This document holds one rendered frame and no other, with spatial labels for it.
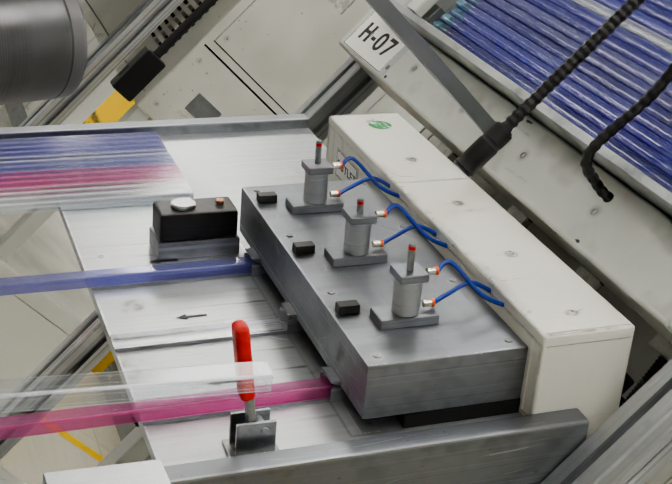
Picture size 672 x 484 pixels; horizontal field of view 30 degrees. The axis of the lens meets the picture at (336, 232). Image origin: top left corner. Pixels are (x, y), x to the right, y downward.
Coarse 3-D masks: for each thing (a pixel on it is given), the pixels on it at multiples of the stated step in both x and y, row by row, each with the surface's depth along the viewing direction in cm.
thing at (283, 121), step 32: (0, 128) 143; (32, 128) 144; (64, 128) 145; (96, 128) 145; (128, 128) 147; (160, 128) 148; (192, 128) 149; (224, 128) 151; (256, 128) 152; (288, 128) 154
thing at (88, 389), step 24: (0, 384) 61; (24, 384) 61; (48, 384) 62; (72, 384) 62; (96, 384) 62; (120, 384) 63; (144, 384) 63; (168, 384) 64; (192, 384) 64; (216, 384) 65; (240, 384) 66; (264, 384) 66; (0, 408) 61; (24, 408) 61; (48, 408) 62
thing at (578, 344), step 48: (336, 144) 134; (384, 144) 129; (384, 192) 122; (432, 192) 118; (480, 192) 119; (480, 240) 109; (528, 240) 110; (480, 288) 104; (528, 288) 101; (576, 288) 102; (528, 336) 97; (576, 336) 95; (624, 336) 97; (528, 384) 98; (576, 384) 97
